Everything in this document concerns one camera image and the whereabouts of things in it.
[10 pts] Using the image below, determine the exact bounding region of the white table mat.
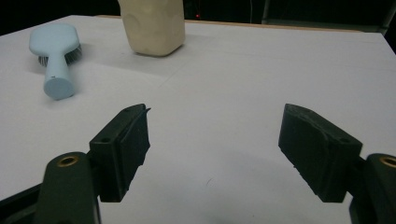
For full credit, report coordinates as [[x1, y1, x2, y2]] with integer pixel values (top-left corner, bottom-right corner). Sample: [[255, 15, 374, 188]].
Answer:
[[0, 14, 396, 224]]

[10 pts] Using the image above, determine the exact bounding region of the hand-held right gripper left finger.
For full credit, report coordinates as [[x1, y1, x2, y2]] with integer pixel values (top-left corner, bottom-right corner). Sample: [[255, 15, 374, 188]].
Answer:
[[89, 103, 152, 203]]

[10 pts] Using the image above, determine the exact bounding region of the beige square cup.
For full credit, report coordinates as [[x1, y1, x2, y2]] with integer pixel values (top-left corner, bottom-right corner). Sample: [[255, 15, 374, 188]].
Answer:
[[117, 0, 187, 58]]

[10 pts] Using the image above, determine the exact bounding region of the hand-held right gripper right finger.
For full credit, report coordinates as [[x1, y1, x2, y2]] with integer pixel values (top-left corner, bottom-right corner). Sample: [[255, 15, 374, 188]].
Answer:
[[277, 103, 363, 203]]

